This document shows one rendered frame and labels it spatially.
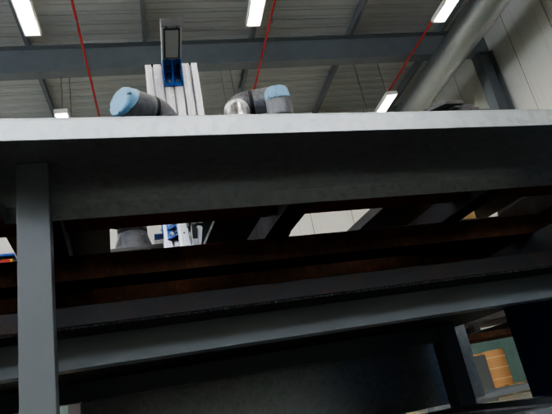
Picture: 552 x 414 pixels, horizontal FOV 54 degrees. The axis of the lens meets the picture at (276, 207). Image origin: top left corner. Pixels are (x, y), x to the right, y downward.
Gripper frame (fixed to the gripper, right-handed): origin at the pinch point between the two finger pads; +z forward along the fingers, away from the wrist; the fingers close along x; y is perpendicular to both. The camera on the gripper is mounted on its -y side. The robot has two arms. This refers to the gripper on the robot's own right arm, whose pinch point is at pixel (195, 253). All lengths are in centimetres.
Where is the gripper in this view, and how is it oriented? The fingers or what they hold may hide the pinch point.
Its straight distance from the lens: 164.0
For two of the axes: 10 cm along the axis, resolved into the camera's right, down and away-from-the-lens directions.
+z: 1.8, 9.2, -3.5
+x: -2.5, 3.9, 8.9
